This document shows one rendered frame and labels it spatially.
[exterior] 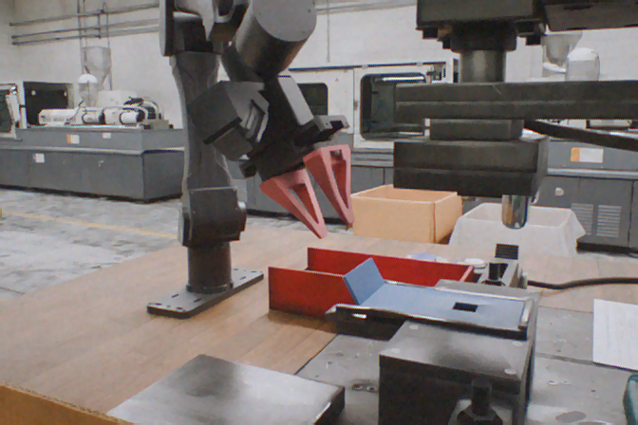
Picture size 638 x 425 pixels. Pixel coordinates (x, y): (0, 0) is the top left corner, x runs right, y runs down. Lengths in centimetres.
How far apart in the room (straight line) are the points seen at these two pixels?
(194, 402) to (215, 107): 25
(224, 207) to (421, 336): 38
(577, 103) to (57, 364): 55
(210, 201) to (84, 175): 746
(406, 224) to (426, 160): 239
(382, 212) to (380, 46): 489
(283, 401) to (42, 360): 29
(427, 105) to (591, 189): 453
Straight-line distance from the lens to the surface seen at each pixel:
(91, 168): 803
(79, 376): 61
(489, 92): 41
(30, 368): 65
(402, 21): 744
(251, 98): 47
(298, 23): 47
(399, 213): 278
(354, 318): 48
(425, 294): 52
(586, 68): 517
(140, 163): 728
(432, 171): 39
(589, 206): 495
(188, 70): 78
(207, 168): 74
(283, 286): 71
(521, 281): 84
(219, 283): 78
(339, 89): 553
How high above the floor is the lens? 116
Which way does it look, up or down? 9 degrees down
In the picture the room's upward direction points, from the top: straight up
